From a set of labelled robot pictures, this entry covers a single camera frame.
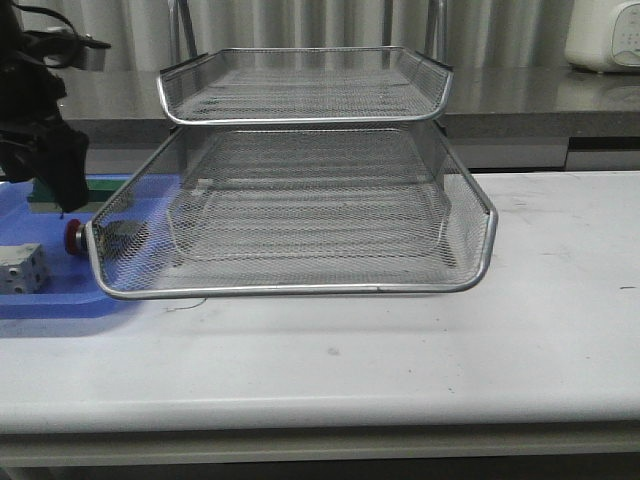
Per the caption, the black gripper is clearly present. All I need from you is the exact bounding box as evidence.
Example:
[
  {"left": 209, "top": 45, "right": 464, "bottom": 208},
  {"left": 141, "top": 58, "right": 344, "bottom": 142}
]
[{"left": 1, "top": 51, "right": 89, "bottom": 191}]

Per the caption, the red emergency stop button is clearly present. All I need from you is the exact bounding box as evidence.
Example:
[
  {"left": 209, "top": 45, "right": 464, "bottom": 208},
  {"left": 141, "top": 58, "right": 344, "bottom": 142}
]
[{"left": 63, "top": 219, "right": 88, "bottom": 256}]

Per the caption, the silver mesh tray rack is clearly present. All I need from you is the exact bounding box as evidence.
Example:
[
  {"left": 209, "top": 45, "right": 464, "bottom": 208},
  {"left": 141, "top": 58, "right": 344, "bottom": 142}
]
[{"left": 85, "top": 0, "right": 499, "bottom": 301}]

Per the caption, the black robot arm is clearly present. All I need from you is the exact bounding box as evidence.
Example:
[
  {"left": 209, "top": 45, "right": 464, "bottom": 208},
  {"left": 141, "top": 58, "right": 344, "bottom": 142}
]
[{"left": 1, "top": 1, "right": 111, "bottom": 212}]

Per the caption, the green terminal block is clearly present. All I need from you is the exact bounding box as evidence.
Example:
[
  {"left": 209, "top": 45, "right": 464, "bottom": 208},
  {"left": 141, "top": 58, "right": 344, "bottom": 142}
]
[{"left": 27, "top": 177, "right": 124, "bottom": 213}]

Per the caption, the white circuit breaker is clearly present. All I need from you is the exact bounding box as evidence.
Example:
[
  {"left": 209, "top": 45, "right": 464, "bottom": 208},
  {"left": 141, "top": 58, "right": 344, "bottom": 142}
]
[{"left": 1, "top": 243, "right": 49, "bottom": 295}]

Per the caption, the blue plastic tray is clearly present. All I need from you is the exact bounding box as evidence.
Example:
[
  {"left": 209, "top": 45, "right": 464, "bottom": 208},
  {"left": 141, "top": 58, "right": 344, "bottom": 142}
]
[{"left": 1, "top": 183, "right": 134, "bottom": 320}]

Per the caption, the white appliance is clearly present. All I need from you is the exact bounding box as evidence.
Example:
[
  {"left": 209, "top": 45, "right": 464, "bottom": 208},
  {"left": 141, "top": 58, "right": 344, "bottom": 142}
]
[{"left": 564, "top": 0, "right": 639, "bottom": 74}]

